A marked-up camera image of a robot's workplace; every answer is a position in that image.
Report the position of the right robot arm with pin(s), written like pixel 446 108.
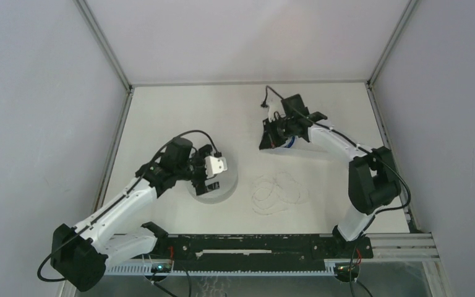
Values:
pixel 373 182

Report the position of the white cable spool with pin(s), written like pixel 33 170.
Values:
pixel 228 181

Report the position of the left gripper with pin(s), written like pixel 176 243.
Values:
pixel 200 185

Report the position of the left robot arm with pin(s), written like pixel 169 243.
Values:
pixel 83 252

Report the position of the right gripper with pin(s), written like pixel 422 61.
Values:
pixel 269 140

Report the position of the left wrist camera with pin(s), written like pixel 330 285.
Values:
pixel 215 166

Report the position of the white slotted cable duct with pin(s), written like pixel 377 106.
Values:
pixel 321 268

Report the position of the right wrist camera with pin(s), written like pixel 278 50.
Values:
pixel 274 110

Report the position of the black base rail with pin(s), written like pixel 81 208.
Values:
pixel 255 251

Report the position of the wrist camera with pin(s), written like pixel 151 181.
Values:
pixel 215 166
pixel 274 110

